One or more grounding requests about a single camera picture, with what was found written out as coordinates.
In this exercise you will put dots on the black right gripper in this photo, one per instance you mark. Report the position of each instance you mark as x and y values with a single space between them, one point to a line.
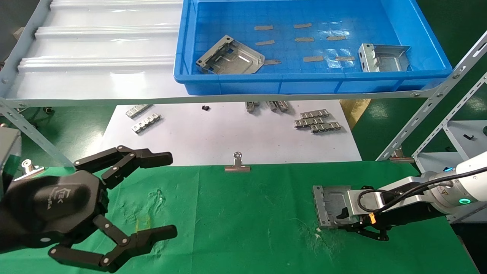
407 215

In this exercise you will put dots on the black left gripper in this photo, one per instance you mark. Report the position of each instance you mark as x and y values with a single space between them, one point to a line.
53 205

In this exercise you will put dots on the stamped sheet metal part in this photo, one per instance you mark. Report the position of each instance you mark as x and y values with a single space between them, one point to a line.
331 201
236 59

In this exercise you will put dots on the silver binder clip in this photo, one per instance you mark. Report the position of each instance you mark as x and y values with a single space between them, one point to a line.
28 167
399 156
237 166

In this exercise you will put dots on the green cloth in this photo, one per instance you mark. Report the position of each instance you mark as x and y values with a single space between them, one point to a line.
236 220

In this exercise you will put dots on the white flat board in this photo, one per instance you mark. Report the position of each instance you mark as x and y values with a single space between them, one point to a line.
228 137

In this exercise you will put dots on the brown cardboard piece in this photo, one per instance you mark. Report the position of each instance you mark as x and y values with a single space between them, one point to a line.
355 110

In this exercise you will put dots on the black caster wheel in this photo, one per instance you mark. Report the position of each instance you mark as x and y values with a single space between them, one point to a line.
48 110

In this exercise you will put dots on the grey metal side shelf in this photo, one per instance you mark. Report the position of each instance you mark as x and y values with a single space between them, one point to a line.
460 137

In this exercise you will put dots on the blue plastic bin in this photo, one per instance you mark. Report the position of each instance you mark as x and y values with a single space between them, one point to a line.
228 82

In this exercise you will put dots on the white corrugated plastic sheet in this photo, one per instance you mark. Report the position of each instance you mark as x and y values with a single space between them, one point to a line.
102 45

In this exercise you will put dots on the folded sheet metal part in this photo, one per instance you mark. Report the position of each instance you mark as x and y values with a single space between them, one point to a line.
386 61

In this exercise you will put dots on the brown tape strip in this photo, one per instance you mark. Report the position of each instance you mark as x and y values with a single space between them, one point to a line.
272 62
265 42
344 58
304 39
263 27
336 37
302 26
312 58

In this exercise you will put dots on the small ribbed metal bracket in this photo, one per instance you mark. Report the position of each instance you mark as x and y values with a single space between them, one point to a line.
314 113
251 106
282 106
306 122
271 105
327 127
146 123
139 110

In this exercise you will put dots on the grey slotted metal rack frame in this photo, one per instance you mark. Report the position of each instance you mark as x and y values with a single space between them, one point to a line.
114 102

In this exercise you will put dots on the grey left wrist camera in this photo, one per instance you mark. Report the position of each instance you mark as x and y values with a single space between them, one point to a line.
7 152

